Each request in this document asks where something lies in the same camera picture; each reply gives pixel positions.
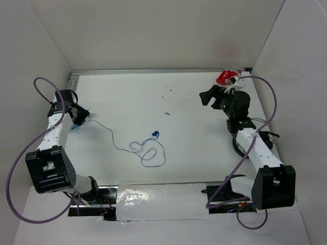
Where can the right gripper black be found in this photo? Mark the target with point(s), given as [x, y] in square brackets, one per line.
[206, 96]

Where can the aluminium frame rail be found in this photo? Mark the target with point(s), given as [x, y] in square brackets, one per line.
[76, 74]

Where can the teal white cat-ear headphones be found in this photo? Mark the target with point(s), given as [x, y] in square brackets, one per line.
[78, 128]

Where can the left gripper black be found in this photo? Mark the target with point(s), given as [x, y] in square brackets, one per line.
[84, 114]

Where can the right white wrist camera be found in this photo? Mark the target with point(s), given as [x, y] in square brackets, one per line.
[236, 84]

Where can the red crumpled wrapper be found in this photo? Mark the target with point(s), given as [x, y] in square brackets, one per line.
[225, 78]

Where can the white taped front panel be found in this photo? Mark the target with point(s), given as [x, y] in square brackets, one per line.
[161, 202]

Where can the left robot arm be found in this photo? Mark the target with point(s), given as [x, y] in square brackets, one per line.
[49, 165]

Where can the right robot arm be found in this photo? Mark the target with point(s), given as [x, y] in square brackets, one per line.
[274, 184]

